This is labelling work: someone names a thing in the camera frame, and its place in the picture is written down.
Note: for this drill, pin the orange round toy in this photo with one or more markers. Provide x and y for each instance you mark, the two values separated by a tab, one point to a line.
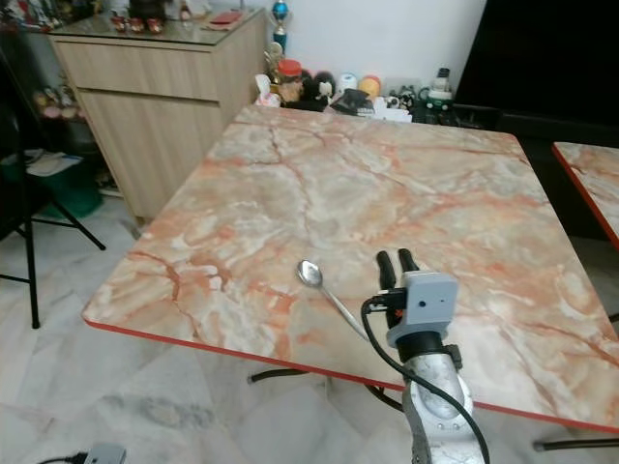
368	85

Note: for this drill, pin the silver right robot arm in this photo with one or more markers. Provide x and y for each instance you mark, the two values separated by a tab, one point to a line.
440	406

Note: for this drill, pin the green storage bin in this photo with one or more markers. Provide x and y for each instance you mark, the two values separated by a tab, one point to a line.
77	188

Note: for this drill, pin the large black furniture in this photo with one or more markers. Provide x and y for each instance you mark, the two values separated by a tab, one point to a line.
542	53

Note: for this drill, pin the red tray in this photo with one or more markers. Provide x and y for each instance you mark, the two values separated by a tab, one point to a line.
225	17

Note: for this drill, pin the small marble table red edge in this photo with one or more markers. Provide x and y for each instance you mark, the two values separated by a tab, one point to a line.
590	179

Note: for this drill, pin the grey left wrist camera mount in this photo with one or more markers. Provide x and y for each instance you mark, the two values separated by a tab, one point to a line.
105	454

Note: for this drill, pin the green white bottle black cap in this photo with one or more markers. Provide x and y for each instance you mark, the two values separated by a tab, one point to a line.
441	89

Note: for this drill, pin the silver metal spoon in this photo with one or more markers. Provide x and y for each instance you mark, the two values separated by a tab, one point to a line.
310	274

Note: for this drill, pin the blue and gold trophy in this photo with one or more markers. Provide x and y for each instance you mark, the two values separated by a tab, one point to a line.
280	17

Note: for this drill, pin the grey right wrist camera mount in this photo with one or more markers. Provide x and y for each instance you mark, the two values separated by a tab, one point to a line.
427	302

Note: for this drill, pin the light wooden cabinet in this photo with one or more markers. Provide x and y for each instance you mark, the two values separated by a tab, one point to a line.
155	111

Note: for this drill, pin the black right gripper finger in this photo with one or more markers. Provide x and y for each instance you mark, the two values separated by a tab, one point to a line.
407	260
387	268

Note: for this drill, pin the red-lidded toy jar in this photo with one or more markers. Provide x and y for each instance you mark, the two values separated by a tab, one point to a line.
289	76

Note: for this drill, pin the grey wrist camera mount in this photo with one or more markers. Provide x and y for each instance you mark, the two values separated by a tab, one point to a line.
105	454
427	302

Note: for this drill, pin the black tripod stand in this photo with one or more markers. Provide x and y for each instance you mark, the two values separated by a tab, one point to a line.
31	261

